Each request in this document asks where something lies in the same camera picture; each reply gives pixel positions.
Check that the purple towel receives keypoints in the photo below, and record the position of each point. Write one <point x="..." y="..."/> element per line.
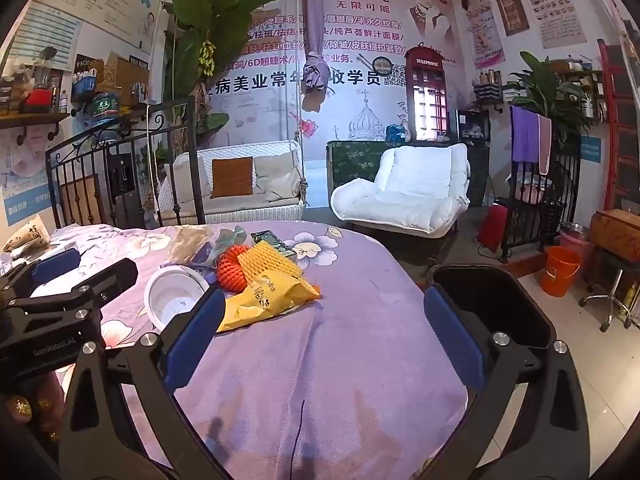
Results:
<point x="524" y="132"/>

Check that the wooden wall shelf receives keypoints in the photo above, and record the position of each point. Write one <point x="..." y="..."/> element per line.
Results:
<point x="30" y="121"/>

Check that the red ladder shelf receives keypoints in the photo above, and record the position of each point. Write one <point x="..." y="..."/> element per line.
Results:
<point x="622" y="125"/>

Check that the chrome stool base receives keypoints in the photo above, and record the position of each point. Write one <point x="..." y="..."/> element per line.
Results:
<point x="612" y="305"/>

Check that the black glass display case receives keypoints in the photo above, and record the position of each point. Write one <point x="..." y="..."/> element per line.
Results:
<point x="470" y="125"/>

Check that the beige cushion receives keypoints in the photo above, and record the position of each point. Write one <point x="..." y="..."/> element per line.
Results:
<point x="277" y="172"/>
<point x="190" y="180"/>

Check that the person's left hand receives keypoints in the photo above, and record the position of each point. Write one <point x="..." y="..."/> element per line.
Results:
<point x="30" y="405"/>

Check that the blue wall sign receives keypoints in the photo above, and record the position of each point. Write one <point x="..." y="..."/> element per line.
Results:
<point x="590" y="149"/>

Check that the pink basin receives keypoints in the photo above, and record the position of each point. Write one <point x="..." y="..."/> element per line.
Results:
<point x="580" y="247"/>

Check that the green carton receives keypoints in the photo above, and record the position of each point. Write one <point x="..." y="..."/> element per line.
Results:
<point x="272" y="244"/>

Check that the red cloth bag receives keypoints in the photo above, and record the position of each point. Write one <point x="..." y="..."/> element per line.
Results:
<point x="492" y="227"/>

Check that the pink portrait wall poster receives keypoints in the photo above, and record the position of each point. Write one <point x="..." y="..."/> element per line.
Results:
<point x="477" y="15"/>

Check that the orange bucket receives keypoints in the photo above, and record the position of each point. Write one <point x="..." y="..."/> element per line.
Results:
<point x="560" y="272"/>

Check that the pink towel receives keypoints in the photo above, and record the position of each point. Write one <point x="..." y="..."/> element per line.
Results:
<point x="544" y="145"/>

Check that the black metal rack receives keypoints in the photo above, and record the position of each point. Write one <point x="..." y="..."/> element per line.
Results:
<point x="540" y="220"/>

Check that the purple folded umbrella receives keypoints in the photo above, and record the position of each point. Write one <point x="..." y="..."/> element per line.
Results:
<point x="315" y="35"/>

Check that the white wicker swing sofa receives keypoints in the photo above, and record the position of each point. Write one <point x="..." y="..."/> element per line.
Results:
<point x="240" y="207"/>

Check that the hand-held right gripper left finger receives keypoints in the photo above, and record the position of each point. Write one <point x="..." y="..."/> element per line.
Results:
<point x="192" y="345"/>

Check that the white padded armchair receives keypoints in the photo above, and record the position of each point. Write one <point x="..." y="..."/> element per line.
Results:
<point x="400" y="195"/>

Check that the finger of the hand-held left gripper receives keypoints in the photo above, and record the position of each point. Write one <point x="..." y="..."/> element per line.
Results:
<point x="55" y="266"/>
<point x="107" y="280"/>

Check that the beige printed pouch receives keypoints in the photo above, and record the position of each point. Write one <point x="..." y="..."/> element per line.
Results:
<point x="27" y="235"/>

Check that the brown cushion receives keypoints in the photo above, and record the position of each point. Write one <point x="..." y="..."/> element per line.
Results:
<point x="232" y="177"/>

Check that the banana plant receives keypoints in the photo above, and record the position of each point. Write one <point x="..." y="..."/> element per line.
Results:
<point x="215" y="10"/>

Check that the eyebrow chart wall poster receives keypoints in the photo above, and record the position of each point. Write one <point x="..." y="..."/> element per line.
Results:
<point x="550" y="5"/>

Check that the large wall poster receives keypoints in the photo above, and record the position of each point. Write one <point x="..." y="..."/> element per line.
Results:
<point x="360" y="60"/>

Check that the light green plastic wrapper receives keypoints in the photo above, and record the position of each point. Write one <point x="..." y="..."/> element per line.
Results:
<point x="225" y="242"/>

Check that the white plastic cup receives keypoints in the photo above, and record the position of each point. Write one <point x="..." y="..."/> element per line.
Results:
<point x="172" y="300"/>

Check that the red telephone booth cabinet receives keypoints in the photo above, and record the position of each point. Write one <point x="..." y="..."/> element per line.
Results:
<point x="425" y="95"/>

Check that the purple floral bed sheet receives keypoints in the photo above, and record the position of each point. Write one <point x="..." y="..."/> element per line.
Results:
<point x="325" y="360"/>

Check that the black metal bed headboard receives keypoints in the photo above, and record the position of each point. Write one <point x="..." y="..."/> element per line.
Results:
<point x="100" y="160"/>

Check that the orange foam fruit net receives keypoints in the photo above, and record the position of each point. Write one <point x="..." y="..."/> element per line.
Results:
<point x="231" y="270"/>

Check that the small wall shelf with bottles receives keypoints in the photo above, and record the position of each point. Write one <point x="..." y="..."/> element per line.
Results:
<point x="487" y="90"/>

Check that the orange plastic wrapper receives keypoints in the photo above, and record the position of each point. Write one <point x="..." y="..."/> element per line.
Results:
<point x="260" y="302"/>

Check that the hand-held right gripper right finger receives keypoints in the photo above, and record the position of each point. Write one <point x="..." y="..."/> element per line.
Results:
<point x="452" y="340"/>

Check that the yellow foam fruit net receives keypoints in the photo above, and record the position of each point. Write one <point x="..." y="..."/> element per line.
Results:
<point x="267" y="260"/>

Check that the green potted plant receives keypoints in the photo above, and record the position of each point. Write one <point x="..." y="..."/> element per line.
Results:
<point x="550" y="90"/>

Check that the blue water jug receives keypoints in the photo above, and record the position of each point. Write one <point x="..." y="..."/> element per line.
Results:
<point x="100" y="110"/>

